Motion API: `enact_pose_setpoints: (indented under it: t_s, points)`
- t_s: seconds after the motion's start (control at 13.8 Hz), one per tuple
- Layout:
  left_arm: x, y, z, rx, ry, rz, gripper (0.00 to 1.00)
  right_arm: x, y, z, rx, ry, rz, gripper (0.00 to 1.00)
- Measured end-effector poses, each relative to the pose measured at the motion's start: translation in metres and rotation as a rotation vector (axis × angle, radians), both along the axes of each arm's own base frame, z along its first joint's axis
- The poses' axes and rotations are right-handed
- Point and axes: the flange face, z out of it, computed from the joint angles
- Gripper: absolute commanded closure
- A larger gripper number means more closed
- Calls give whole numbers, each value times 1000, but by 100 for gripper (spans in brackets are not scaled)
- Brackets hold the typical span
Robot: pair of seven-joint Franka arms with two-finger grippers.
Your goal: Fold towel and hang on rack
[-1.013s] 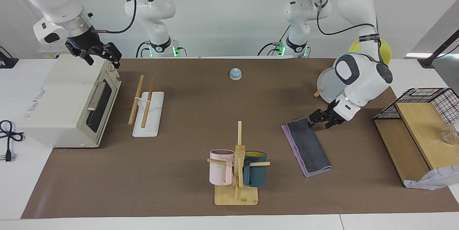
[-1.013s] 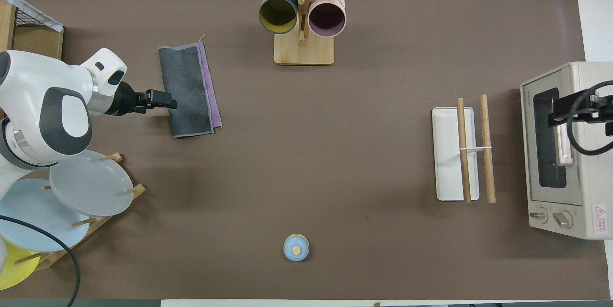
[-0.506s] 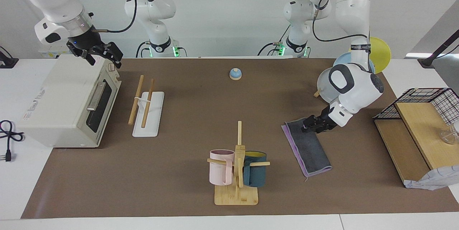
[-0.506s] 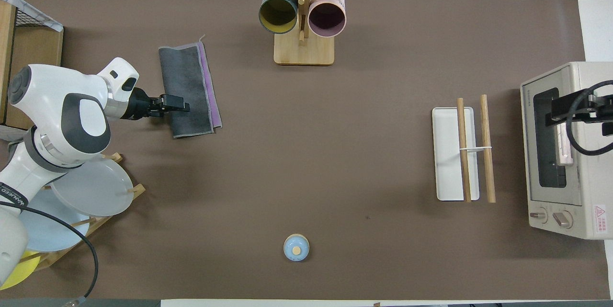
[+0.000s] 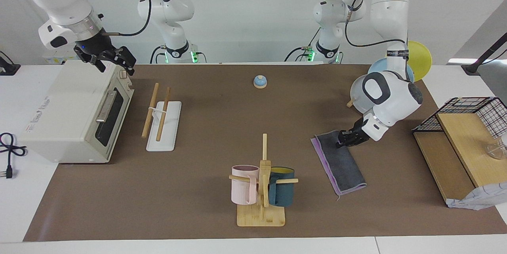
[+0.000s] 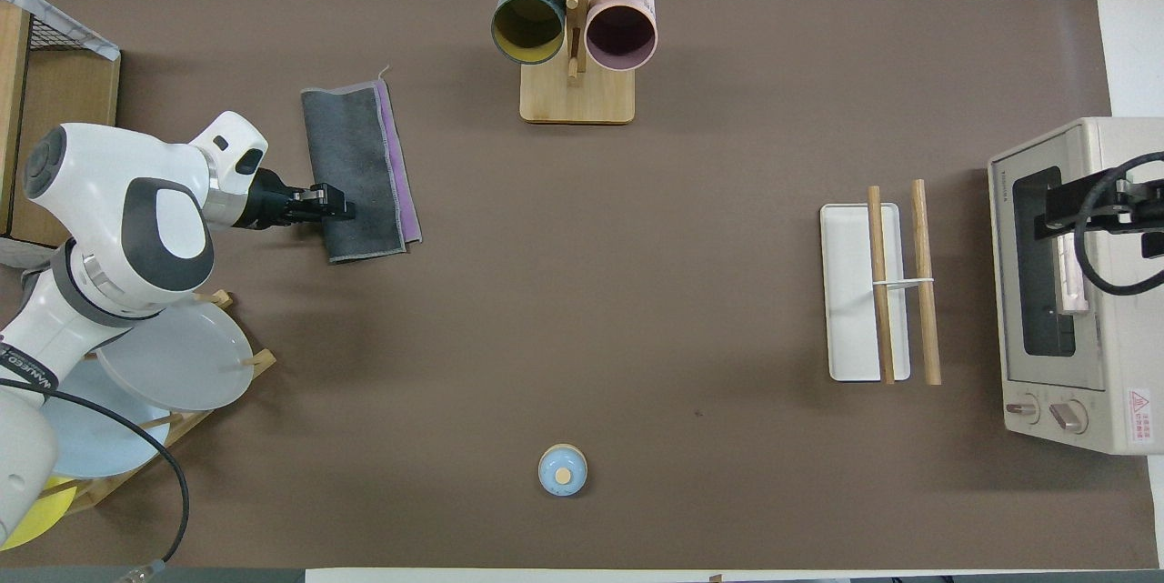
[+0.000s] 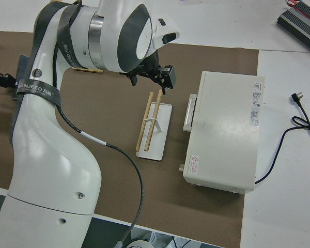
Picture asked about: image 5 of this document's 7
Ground white box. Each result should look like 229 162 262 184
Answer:
42 48 78 64

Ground dark teal mug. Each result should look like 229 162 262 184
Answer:
269 166 295 207

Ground yellow plate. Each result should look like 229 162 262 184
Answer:
406 40 433 82

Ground black wire basket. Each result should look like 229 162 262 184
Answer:
412 97 507 139

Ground black power cord with plug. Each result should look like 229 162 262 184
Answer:
0 132 28 179

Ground black right base cable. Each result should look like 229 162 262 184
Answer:
150 45 167 64

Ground black left base cable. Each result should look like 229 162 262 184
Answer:
284 28 319 62

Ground white towel rack wooden bars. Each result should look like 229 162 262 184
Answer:
141 83 182 152

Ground purple and grey towel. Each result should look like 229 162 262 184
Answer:
311 130 367 201

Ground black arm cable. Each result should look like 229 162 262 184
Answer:
107 0 152 37
344 0 408 48

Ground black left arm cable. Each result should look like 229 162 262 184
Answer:
344 0 408 48

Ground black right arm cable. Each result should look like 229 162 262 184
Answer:
107 0 152 37

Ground grey plate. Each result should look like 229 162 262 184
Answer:
351 75 377 114

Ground white marbled paper sheet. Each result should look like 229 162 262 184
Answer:
447 182 507 211

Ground beige toaster oven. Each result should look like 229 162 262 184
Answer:
19 60 134 164

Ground wooden mug tree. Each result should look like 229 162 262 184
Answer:
229 134 299 227

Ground clear glass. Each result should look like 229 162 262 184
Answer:
485 133 507 160

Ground black base cable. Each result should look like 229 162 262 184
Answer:
150 45 167 64
284 28 319 62

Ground light blue plate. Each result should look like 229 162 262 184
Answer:
368 58 415 84

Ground pink mug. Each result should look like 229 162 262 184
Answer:
231 165 260 206

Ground brown table mat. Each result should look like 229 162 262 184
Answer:
23 63 507 243

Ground black camera stand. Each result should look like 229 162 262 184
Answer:
461 32 507 76

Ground black clamp with cable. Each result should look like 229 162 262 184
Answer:
0 50 20 76

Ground wooden shelf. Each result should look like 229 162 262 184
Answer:
413 111 507 207

